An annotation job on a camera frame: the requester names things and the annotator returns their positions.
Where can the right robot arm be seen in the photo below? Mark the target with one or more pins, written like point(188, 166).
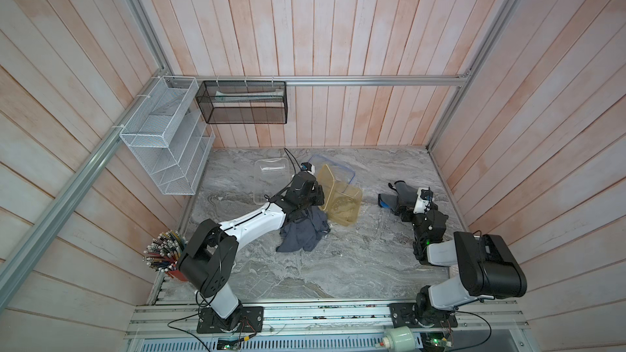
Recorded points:
point(486, 267)

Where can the white cylinder device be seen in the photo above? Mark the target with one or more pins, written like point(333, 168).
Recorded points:
point(399, 340)

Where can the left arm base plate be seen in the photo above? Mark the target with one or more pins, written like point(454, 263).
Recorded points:
point(230, 320)

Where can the red cup of pencils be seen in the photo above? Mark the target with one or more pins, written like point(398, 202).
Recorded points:
point(164, 253)

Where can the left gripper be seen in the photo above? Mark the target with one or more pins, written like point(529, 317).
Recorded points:
point(319, 196)

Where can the yellow lunch box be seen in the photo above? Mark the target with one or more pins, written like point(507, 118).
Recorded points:
point(344, 204)

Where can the black mesh basket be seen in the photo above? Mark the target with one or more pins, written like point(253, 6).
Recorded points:
point(243, 102)

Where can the white wire mesh shelf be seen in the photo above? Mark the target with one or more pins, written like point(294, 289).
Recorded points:
point(169, 137)

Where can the clear lunch box lid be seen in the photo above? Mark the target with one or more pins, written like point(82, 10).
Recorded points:
point(340, 171)

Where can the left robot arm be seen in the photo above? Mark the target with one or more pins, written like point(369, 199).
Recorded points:
point(209, 256)

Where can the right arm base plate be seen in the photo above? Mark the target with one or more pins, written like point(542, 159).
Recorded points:
point(414, 316)

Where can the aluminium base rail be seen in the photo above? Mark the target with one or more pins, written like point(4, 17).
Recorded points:
point(317, 325)

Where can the clear lunch box blue rim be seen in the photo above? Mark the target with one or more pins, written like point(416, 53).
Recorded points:
point(270, 175)

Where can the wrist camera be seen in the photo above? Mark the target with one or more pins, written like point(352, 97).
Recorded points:
point(307, 167)
point(424, 201)

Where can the dark grey cloth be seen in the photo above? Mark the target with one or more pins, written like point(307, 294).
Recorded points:
point(305, 232)

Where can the yellow lunch box lid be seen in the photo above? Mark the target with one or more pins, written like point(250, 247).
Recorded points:
point(325, 178)

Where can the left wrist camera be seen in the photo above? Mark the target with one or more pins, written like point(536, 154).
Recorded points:
point(307, 167)

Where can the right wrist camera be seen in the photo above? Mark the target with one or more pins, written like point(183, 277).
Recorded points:
point(424, 201)

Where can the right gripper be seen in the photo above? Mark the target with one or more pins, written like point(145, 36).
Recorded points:
point(408, 213)

